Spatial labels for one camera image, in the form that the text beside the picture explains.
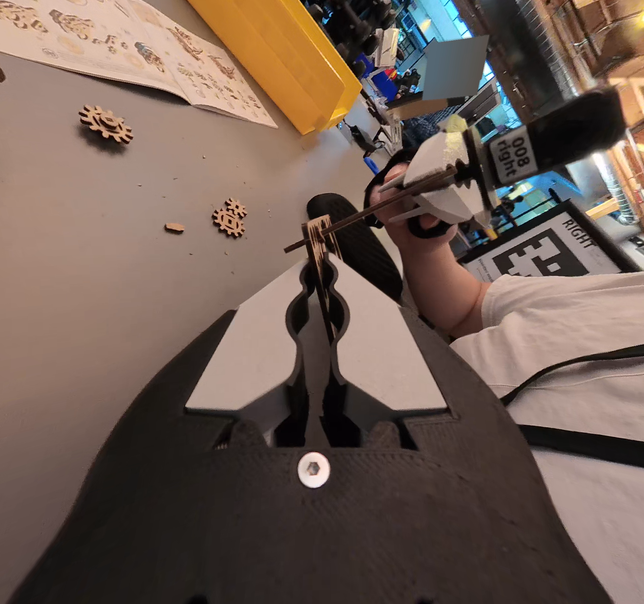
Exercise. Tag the person's white garment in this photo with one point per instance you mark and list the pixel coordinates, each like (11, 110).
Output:
(578, 387)

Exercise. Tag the thin spoked wooden gear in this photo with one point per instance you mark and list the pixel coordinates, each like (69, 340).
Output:
(229, 224)

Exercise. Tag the person's right hand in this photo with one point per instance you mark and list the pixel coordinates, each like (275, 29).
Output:
(397, 221)

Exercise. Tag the small thick wooden gear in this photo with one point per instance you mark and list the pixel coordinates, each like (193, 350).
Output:
(106, 125)

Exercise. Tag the person's right forearm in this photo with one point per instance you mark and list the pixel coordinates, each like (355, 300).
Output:
(437, 282)

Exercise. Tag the small blue object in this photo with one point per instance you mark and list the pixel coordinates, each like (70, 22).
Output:
(371, 164)

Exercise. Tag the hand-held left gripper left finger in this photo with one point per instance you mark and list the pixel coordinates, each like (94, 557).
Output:
(241, 362)

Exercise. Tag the open instruction booklet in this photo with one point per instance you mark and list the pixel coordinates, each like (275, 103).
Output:
(100, 35)

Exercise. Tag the tiny wooden peg piece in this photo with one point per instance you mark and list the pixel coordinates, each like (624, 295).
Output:
(174, 227)

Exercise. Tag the silver ventilation duct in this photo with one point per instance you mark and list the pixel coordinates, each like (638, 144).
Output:
(553, 50)

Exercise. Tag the black dumbbells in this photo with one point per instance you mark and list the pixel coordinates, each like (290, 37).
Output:
(362, 15)

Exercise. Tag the black framed marker sign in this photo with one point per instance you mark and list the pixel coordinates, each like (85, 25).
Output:
(593, 231)

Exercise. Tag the small thin wooden gear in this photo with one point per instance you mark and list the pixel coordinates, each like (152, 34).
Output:
(236, 206)

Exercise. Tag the black ribbed wrist rest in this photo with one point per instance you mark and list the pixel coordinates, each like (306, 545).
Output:
(367, 247)

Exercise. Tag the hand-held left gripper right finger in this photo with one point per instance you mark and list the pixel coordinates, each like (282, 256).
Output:
(387, 362)

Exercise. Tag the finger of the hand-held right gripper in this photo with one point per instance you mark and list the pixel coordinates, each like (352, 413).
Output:
(458, 204)
(437, 156)

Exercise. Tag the wooden stick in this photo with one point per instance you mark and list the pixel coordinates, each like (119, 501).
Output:
(372, 211)

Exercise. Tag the yellow plastic bin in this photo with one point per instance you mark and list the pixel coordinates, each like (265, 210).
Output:
(271, 35)

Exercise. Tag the laser-cut wooden parts sheet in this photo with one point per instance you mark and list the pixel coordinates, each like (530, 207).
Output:
(318, 231)

